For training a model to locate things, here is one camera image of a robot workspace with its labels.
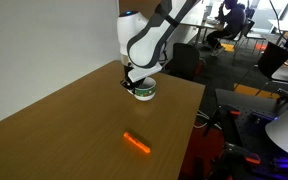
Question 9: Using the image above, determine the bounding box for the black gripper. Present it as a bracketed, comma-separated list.
[120, 64, 137, 96]

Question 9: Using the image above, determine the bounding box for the white cup with green band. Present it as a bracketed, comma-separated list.
[132, 76, 158, 102]

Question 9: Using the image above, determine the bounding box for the orange highlighter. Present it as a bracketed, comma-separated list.
[122, 131, 152, 155]

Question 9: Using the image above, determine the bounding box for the black office chair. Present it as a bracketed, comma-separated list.
[234, 41, 288, 97]
[163, 42, 201, 81]

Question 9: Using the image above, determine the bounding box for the brown cork notice board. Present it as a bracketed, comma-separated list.
[117, 0, 184, 16]

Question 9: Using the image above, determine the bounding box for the light office desk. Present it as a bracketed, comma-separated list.
[179, 17, 228, 48]

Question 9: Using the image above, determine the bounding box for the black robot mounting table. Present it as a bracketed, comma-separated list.
[203, 87, 288, 180]

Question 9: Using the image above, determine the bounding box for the seated person in dark clothes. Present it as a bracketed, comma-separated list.
[205, 0, 249, 57]

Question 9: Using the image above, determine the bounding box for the grey-legged office chair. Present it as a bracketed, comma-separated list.
[217, 20, 267, 58]

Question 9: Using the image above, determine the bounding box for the grey office table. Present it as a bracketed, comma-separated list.
[271, 65, 288, 86]

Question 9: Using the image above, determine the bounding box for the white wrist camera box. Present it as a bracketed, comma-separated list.
[127, 62, 164, 83]

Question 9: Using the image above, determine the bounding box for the orange-handled black clamp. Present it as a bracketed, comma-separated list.
[217, 142, 262, 180]
[204, 104, 242, 138]

